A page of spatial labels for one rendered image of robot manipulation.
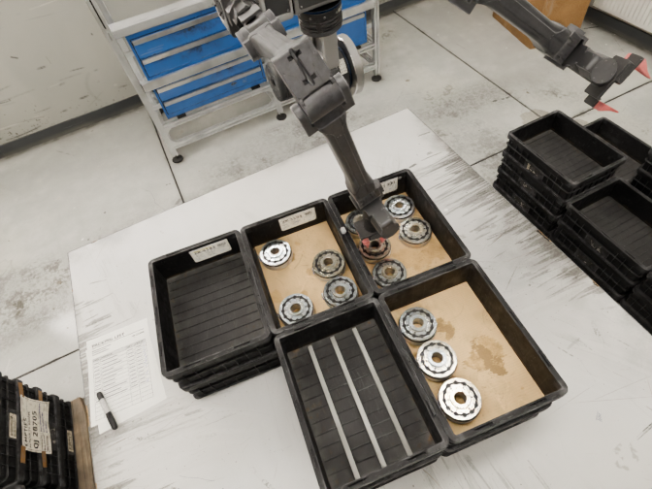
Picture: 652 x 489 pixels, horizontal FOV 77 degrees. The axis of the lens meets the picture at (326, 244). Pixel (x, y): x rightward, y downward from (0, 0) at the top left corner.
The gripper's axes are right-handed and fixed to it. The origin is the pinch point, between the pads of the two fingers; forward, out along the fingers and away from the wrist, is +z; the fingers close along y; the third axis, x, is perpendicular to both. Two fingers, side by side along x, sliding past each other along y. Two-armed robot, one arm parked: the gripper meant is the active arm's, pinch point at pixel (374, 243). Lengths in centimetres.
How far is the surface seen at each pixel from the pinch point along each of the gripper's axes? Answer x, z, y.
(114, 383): -6, 16, -92
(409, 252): -5.5, 4.2, 9.8
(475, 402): -53, 1, 4
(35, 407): 12, 46, -140
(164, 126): 182, 57, -76
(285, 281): 0.0, 3.9, -30.3
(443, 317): -29.3, 4.2, 8.9
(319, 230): 14.9, 4.0, -13.8
